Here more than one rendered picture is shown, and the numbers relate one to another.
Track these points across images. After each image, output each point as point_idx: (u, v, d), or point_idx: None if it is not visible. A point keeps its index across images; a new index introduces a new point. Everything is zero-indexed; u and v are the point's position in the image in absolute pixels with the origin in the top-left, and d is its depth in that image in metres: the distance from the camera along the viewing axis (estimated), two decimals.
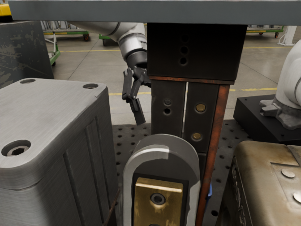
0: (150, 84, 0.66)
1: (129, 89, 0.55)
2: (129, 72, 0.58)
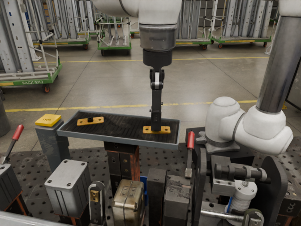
0: None
1: None
2: None
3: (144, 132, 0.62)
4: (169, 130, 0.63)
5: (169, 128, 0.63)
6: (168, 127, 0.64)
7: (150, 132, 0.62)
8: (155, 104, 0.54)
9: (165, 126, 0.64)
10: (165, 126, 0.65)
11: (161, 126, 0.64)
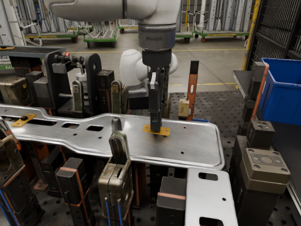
0: None
1: None
2: None
3: (143, 130, 0.62)
4: (169, 132, 0.62)
5: (169, 130, 0.63)
6: (168, 128, 0.64)
7: (149, 132, 0.62)
8: (152, 104, 0.54)
9: (165, 128, 0.64)
10: (166, 128, 0.64)
11: (162, 127, 0.64)
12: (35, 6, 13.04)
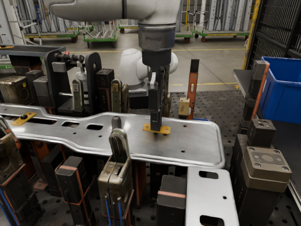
0: None
1: None
2: None
3: (143, 128, 0.62)
4: (169, 130, 0.62)
5: (169, 129, 0.63)
6: (169, 127, 0.64)
7: (149, 130, 0.62)
8: (152, 104, 0.54)
9: (165, 126, 0.64)
10: (166, 126, 0.64)
11: (162, 126, 0.64)
12: (35, 6, 13.04)
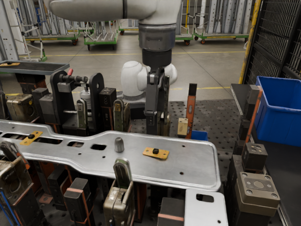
0: None
1: None
2: None
3: (143, 153, 0.68)
4: (167, 155, 0.66)
5: (167, 153, 0.66)
6: (167, 151, 0.67)
7: (148, 154, 0.67)
8: (148, 102, 0.49)
9: (165, 150, 0.68)
10: (165, 150, 0.68)
11: (161, 150, 0.68)
12: (36, 7, 13.08)
